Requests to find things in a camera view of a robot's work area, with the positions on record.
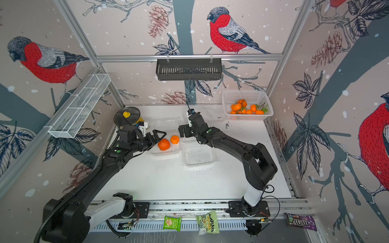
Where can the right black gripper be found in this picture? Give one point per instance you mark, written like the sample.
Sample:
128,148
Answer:
182,130

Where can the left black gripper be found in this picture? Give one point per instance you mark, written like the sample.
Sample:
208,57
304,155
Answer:
154,132

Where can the large orange container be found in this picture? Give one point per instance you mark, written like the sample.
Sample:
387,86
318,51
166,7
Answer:
164,145

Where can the white plastic basket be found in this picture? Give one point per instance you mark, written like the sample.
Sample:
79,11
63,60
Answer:
252,97

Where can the reddish orange container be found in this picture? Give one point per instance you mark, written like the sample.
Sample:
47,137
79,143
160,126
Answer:
243,102

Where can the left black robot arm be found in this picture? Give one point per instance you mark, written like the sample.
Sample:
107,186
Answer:
64,220

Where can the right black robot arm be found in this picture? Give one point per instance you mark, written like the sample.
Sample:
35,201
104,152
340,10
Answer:
259,167

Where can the yellow pot with black lid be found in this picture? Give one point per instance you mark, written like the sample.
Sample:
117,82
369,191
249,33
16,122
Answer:
127,116

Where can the green snack packet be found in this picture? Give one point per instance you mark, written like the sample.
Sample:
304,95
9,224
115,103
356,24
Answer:
172,223

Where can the green white snack bag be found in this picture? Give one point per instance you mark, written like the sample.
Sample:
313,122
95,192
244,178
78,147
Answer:
208,223

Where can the purple candy bag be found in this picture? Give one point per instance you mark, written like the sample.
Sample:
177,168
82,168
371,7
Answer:
301,221

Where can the black hanging wire basket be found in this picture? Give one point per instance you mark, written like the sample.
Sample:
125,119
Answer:
189,69

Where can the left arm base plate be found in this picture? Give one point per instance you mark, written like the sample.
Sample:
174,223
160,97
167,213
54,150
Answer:
139,210

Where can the white wire mesh shelf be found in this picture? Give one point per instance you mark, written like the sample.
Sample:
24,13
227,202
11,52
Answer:
71,120

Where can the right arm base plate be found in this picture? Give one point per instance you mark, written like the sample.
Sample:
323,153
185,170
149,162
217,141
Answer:
241,208

